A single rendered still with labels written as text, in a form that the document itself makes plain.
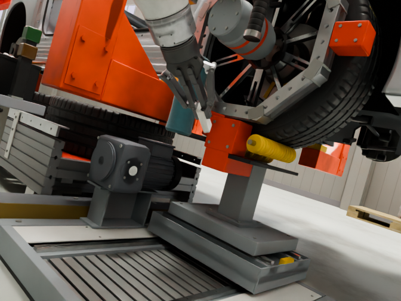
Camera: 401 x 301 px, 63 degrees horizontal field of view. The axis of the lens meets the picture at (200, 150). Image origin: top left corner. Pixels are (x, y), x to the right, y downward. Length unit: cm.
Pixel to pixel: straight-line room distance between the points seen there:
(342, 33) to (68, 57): 85
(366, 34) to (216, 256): 76
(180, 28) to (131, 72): 72
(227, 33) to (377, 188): 594
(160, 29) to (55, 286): 59
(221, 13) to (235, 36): 8
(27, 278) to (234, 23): 86
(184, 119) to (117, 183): 31
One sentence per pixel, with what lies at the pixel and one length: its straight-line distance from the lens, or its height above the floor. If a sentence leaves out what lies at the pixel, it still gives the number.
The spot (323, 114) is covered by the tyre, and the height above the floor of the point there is 65.
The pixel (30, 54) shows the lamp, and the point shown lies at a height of 58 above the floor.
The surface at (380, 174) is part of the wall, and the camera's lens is 676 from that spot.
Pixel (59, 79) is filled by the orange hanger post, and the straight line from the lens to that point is 122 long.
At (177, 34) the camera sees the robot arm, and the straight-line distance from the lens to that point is 65.
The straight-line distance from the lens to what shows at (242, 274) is 105.
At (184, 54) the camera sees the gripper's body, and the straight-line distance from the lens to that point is 67.
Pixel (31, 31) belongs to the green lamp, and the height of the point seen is 65.
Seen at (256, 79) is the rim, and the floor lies 74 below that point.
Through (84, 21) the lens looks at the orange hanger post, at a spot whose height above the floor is 76.
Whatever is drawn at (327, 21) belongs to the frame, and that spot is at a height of 88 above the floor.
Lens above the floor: 47
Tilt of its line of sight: 1 degrees down
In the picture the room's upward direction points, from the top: 15 degrees clockwise
